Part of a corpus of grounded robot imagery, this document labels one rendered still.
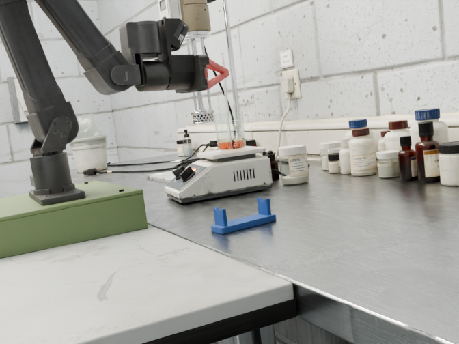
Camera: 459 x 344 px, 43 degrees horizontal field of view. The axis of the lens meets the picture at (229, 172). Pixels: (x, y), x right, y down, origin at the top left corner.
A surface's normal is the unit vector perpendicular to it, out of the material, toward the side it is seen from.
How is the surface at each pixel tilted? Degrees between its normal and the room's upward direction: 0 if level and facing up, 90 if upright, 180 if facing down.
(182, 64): 91
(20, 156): 90
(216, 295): 0
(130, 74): 89
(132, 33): 89
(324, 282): 0
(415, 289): 0
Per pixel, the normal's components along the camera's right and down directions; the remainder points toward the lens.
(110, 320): -0.11, -0.99
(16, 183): 0.45, 0.05
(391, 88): -0.89, 0.15
